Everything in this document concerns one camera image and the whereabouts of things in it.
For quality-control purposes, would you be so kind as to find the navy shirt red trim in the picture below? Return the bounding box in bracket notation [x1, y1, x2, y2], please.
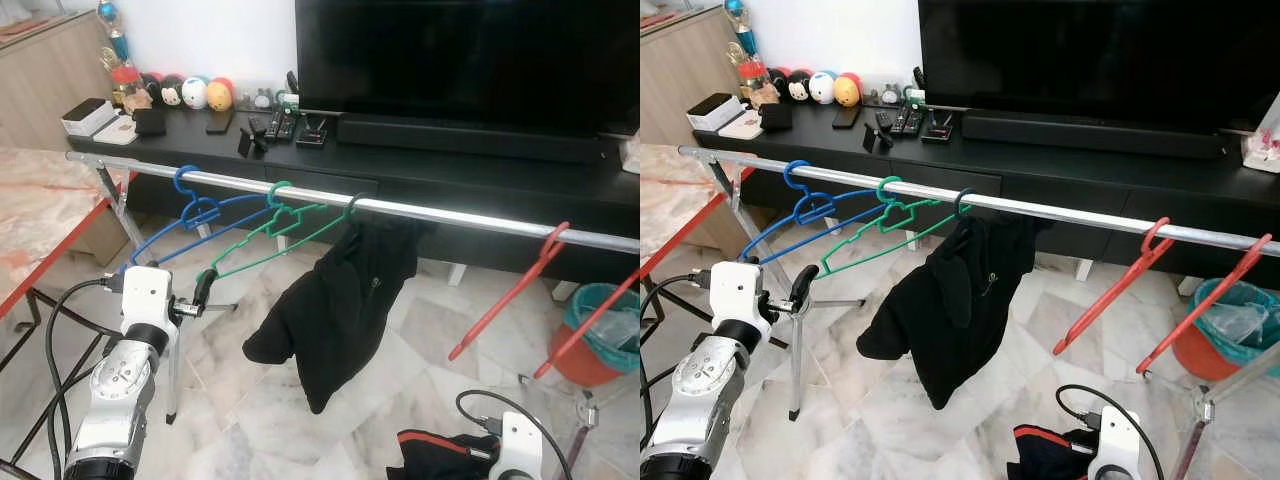
[387, 428, 501, 480]
[1007, 423, 1101, 480]

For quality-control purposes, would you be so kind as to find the green plastic hanger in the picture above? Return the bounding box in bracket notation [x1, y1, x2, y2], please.
[818, 176, 966, 279]
[205, 181, 353, 282]

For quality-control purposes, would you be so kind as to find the blue plastic hanger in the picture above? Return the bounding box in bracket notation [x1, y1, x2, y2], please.
[120, 164, 278, 273]
[735, 159, 893, 267]

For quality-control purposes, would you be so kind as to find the red plastic hanger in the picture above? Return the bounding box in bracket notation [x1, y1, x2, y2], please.
[1136, 233, 1274, 377]
[1052, 216, 1177, 357]
[533, 265, 641, 380]
[447, 221, 572, 362]

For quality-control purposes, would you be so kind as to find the black T-shirt green print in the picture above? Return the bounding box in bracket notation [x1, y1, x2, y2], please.
[856, 190, 1047, 410]
[242, 195, 428, 415]

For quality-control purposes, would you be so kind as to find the small black gadget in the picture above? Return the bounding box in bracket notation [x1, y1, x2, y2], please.
[237, 117, 270, 159]
[863, 112, 897, 154]

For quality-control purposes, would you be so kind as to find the marble folding table red edge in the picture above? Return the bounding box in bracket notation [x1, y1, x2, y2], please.
[0, 147, 138, 480]
[640, 142, 758, 331]

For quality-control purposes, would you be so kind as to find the red bin teal liner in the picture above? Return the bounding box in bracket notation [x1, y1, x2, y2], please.
[549, 282, 641, 389]
[1172, 277, 1280, 382]

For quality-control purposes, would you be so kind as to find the white flat pouch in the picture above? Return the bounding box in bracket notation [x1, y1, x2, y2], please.
[718, 112, 766, 141]
[94, 117, 142, 147]

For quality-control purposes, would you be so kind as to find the black red box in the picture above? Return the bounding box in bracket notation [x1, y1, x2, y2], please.
[921, 109, 958, 145]
[296, 114, 332, 150]

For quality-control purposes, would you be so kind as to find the silver clothes rack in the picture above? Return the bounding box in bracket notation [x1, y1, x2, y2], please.
[65, 150, 641, 479]
[678, 145, 1280, 480]

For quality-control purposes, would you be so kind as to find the beige wooden cabinet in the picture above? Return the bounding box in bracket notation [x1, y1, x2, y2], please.
[640, 4, 753, 147]
[0, 10, 129, 153]

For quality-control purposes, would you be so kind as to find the gold ornament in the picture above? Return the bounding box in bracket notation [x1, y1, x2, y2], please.
[724, 0, 766, 67]
[97, 0, 139, 73]

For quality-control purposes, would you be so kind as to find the black TV cabinet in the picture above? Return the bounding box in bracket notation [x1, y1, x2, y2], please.
[68, 105, 641, 287]
[693, 100, 1280, 293]

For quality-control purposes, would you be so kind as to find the black soundbar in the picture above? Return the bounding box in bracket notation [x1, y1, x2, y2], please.
[960, 107, 1227, 160]

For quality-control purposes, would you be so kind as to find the black television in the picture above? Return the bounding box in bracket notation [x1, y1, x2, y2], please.
[917, 0, 1280, 137]
[294, 0, 641, 138]

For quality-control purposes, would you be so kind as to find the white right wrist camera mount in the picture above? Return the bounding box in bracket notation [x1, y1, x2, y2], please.
[1088, 405, 1141, 480]
[490, 410, 544, 480]

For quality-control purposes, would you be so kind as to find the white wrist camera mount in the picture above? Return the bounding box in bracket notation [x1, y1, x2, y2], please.
[710, 260, 771, 326]
[120, 265, 179, 331]
[490, 410, 544, 480]
[1088, 405, 1141, 480]

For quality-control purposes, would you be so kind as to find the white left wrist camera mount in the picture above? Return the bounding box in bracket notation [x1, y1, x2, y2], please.
[120, 265, 179, 331]
[710, 260, 771, 326]

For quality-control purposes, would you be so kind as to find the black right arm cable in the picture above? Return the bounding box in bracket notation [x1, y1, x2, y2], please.
[455, 389, 574, 480]
[1055, 384, 1167, 480]

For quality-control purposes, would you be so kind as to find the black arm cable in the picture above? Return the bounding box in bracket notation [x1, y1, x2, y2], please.
[1055, 384, 1167, 480]
[44, 277, 126, 476]
[640, 272, 716, 421]
[455, 389, 574, 480]

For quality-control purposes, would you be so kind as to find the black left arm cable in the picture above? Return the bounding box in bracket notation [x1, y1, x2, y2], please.
[640, 272, 716, 421]
[44, 277, 126, 476]

